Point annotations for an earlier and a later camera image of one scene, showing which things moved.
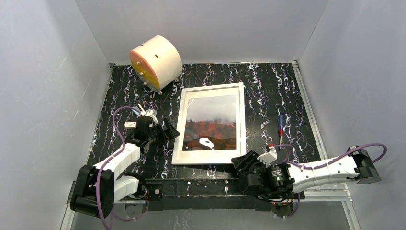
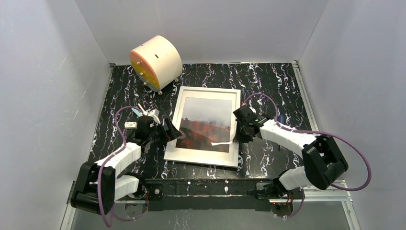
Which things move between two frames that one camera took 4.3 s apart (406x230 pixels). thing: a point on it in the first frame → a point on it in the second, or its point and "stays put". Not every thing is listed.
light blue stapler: [137, 112] stays put
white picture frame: [211, 125] stays put
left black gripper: [161, 133] stays put
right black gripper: [251, 164] → [242, 123]
